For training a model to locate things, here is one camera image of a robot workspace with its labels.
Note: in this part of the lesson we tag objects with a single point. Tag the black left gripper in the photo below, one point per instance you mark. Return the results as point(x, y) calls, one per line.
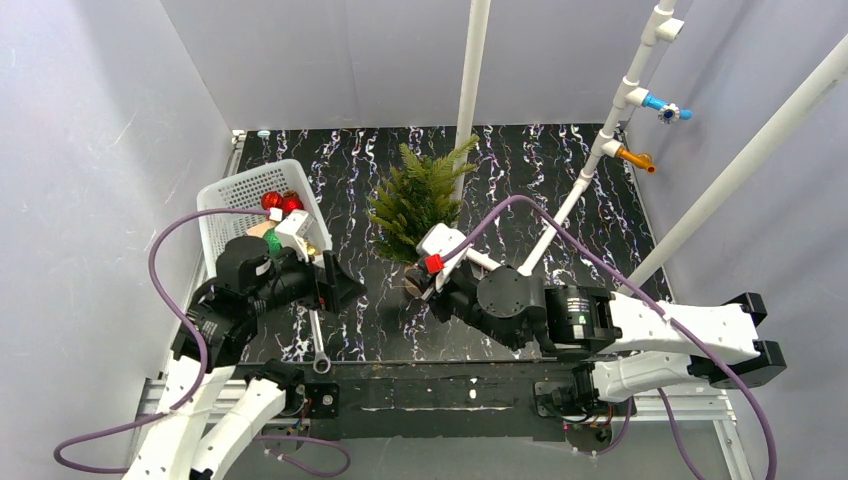
point(325, 283)

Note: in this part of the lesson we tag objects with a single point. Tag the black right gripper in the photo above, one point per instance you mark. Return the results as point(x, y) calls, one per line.
point(428, 291)

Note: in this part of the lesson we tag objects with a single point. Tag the small green christmas tree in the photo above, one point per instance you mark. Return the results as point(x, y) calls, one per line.
point(412, 199)

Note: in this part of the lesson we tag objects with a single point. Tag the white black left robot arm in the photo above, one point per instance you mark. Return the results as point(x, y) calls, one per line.
point(223, 317)

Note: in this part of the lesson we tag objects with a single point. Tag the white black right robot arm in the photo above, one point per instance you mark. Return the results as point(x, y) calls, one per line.
point(619, 346)

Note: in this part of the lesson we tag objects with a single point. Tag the silver combination wrench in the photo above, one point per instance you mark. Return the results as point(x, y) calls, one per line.
point(321, 363)

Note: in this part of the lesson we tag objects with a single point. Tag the green glitter bauble ornament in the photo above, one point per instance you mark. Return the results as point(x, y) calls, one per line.
point(274, 244)

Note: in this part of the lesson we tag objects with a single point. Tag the red bauble ornament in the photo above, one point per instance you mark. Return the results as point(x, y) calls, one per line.
point(291, 202)
point(271, 200)

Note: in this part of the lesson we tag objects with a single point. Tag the white plastic basket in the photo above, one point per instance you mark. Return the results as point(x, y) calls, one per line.
point(244, 191)

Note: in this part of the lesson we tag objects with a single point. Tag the orange brass tap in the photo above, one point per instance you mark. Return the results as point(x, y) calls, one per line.
point(643, 161)

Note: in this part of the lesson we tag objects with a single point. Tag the blue tap valve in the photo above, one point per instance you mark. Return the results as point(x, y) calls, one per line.
point(667, 112)

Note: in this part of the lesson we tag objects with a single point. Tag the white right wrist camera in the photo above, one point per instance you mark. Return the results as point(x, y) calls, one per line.
point(441, 250)

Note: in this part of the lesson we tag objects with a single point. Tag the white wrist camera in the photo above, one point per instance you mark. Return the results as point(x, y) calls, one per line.
point(441, 250)
point(293, 230)

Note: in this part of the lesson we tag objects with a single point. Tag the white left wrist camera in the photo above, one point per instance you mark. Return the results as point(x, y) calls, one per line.
point(293, 230)

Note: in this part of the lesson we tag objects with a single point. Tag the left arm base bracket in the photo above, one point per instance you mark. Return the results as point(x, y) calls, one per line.
point(309, 399)

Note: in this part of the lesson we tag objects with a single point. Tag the black front mounting rail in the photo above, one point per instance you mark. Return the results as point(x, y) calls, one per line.
point(448, 399)

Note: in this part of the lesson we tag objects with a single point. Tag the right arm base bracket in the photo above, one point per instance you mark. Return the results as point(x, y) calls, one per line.
point(587, 426)

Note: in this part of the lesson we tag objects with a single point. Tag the white PVC pipe frame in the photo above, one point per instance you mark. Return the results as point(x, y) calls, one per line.
point(751, 192)

